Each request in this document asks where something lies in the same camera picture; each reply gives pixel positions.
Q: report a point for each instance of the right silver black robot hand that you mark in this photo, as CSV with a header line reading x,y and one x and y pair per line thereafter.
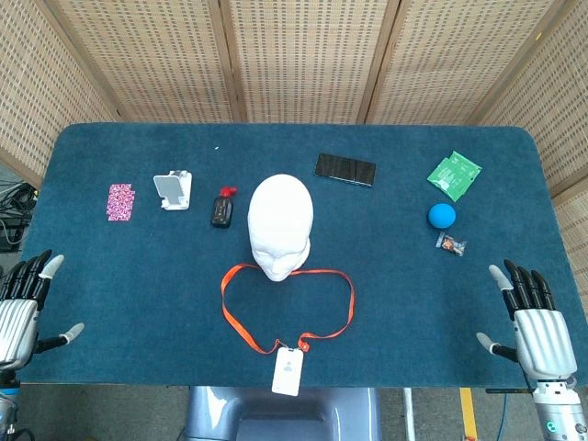
x,y
542,340

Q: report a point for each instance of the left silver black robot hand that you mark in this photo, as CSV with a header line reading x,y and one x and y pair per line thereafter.
x,y
18,321

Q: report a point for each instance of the white badge card holder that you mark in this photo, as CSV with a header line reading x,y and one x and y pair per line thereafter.
x,y
287,372

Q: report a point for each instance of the white mannequin head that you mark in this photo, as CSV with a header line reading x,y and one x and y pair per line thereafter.
x,y
280,216

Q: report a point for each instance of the blue felt table cover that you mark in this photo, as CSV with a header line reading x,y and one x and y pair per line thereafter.
x,y
138,298

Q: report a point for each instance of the small clear snack wrapper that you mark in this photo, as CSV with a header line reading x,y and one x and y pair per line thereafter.
x,y
451,244

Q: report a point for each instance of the white table leg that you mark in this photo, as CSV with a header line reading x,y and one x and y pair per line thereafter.
x,y
409,413

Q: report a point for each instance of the pink patterned card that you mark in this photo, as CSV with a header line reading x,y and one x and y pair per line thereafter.
x,y
120,203

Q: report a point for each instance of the blue ball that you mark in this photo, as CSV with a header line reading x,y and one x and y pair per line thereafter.
x,y
442,215

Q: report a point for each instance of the green foil packet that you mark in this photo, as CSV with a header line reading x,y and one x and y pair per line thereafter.
x,y
452,177

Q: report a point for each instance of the white phone stand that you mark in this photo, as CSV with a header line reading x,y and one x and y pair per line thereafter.
x,y
174,193

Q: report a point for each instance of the black bottle red cap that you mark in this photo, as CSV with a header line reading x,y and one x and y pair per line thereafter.
x,y
222,211

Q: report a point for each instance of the black smartphone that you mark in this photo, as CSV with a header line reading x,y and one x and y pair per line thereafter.
x,y
344,169

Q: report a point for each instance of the grey-blue robot torso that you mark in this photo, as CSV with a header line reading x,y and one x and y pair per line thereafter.
x,y
285,418

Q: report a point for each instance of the woven bamboo folding screen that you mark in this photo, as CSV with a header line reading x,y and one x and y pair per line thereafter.
x,y
303,59

